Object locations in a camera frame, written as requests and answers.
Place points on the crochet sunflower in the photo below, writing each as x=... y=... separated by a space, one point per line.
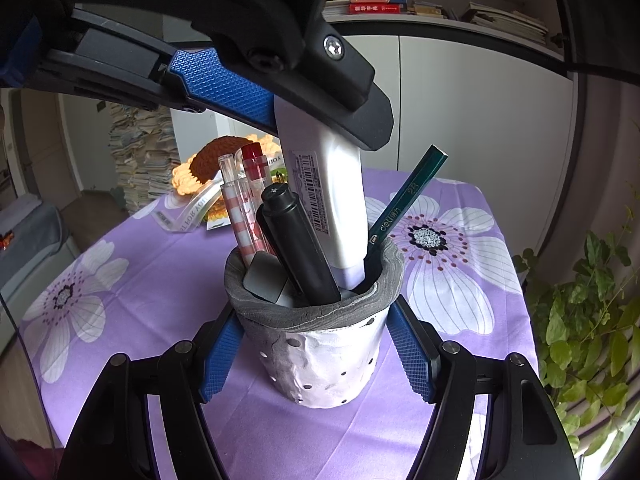
x=215 y=157

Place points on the short stack of books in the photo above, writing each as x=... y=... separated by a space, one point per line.
x=427 y=11

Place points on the green potted plant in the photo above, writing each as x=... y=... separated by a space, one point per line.
x=590 y=320

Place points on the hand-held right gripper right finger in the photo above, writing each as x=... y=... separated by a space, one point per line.
x=410 y=355

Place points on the dark glass cabinet door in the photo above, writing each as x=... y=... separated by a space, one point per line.
x=600 y=35

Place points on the grey sofa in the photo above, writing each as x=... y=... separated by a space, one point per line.
x=30 y=240

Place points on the pink checked pen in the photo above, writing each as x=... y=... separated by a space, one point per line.
x=240 y=220

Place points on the translucent white ribbon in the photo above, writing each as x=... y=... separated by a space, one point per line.
x=185 y=215

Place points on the grey white pen holder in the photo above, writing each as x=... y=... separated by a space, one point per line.
x=325 y=360

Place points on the black marker pen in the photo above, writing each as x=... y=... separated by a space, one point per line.
x=295 y=240

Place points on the white bookcase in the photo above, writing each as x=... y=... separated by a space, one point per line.
x=440 y=27

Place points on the red capped pen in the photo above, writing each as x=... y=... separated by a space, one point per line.
x=252 y=160

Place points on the tall stacks of papers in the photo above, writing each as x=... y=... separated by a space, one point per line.
x=140 y=160

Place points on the white correction tape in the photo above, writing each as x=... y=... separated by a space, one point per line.
x=340 y=200

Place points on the pile of red books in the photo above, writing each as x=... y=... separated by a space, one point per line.
x=377 y=6

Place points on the wide stack of books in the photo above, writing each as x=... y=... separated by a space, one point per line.
x=505 y=22

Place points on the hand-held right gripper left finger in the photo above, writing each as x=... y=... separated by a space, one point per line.
x=220 y=360

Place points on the teal pencil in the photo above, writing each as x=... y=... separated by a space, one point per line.
x=400 y=205

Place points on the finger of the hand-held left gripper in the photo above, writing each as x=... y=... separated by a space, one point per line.
x=345 y=90
x=225 y=85

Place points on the stack of pale books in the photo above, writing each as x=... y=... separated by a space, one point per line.
x=336 y=5

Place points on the purple floral tablecloth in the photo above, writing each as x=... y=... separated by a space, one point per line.
x=450 y=285

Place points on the white sunflower card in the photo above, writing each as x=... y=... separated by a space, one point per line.
x=220 y=220

